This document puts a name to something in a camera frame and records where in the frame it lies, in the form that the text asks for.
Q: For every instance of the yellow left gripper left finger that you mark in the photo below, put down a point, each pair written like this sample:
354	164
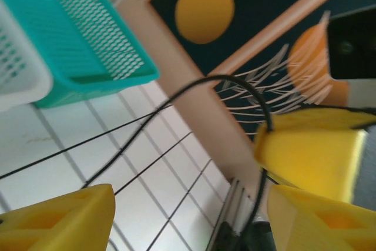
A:
58	224

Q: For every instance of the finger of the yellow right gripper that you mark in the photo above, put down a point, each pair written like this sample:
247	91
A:
323	118
308	163

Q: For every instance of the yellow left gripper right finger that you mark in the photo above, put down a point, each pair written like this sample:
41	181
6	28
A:
323	227

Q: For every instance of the white plastic mesh basket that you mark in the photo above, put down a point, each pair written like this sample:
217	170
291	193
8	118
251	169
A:
29	92

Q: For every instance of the teal plastic mesh basket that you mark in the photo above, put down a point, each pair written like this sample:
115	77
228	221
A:
117	80

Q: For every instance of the aluminium table side rail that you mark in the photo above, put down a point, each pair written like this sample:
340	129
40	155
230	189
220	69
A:
241	201

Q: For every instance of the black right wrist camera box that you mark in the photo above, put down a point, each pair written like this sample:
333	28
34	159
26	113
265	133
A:
352	45

